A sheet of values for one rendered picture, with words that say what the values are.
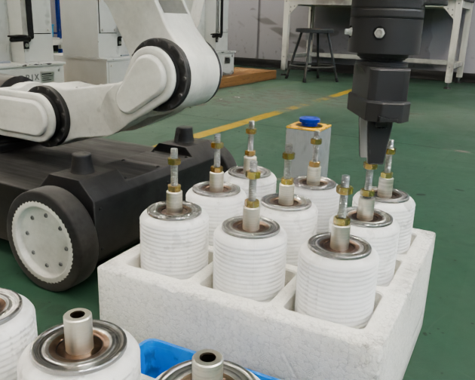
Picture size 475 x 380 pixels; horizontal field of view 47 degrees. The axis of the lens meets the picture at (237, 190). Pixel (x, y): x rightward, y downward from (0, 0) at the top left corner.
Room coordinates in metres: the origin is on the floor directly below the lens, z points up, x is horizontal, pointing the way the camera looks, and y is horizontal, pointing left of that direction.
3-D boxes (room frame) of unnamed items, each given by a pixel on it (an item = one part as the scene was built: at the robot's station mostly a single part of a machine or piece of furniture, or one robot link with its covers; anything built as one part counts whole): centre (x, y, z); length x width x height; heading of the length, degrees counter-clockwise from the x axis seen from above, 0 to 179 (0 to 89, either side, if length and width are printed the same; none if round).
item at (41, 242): (0.95, 0.35, 0.10); 0.20 x 0.05 x 0.20; 61
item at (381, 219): (0.71, -0.18, 0.25); 0.08 x 0.08 x 0.01
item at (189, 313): (0.76, -0.07, 0.09); 0.39 x 0.39 x 0.18; 63
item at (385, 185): (0.81, -0.23, 0.26); 0.02 x 0.02 x 0.03
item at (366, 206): (0.71, -0.18, 0.26); 0.02 x 0.02 x 0.03
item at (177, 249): (0.71, 0.09, 0.16); 0.10 x 0.10 x 0.18
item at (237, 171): (0.92, -0.02, 0.25); 0.08 x 0.08 x 0.01
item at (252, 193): (0.65, -0.02, 0.30); 0.01 x 0.01 x 0.08
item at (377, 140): (0.68, -0.18, 0.36); 0.03 x 0.02 x 0.06; 94
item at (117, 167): (1.30, 0.43, 0.19); 0.64 x 0.52 x 0.33; 61
